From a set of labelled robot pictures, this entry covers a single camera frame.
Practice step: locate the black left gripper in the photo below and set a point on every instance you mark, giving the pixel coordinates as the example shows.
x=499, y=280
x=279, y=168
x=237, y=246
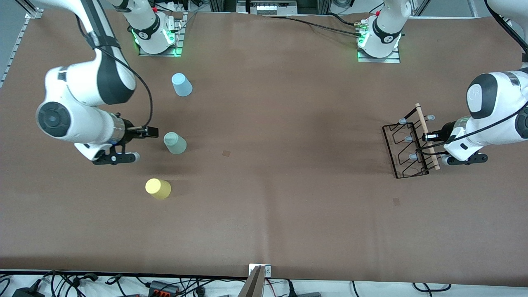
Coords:
x=446, y=131

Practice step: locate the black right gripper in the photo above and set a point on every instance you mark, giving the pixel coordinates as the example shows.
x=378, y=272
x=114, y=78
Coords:
x=130, y=129

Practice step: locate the pale green plastic cup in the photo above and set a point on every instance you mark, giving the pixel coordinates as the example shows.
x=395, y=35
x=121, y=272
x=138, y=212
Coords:
x=175, y=143

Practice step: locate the yellow plastic cup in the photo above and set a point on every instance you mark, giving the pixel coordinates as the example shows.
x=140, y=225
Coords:
x=158, y=189

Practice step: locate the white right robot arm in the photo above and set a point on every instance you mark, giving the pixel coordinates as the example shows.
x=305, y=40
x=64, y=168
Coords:
x=70, y=86

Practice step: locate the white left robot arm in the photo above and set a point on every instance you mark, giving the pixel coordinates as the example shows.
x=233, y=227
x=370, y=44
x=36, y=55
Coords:
x=491, y=138

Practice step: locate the light blue plastic cup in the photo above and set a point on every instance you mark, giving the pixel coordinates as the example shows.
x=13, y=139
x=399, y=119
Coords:
x=181, y=84

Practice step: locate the orange and black connector box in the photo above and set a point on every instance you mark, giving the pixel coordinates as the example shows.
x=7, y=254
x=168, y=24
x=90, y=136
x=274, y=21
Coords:
x=159, y=285

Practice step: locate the perforated metal strip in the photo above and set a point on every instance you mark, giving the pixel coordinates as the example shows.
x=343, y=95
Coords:
x=15, y=49

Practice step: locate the white power strip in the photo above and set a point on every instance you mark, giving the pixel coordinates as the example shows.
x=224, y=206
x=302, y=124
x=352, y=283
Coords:
x=267, y=7

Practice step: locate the black power adapter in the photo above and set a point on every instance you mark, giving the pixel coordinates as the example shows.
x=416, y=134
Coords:
x=27, y=293

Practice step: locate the aluminium frame extrusion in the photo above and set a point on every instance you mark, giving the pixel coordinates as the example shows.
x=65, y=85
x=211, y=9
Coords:
x=32, y=15

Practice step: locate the silver metal mount bracket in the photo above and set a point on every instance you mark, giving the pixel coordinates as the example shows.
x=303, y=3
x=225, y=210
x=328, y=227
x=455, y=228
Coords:
x=268, y=271

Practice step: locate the grey camera mount beam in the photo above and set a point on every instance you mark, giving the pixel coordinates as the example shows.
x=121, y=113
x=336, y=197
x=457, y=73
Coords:
x=252, y=286

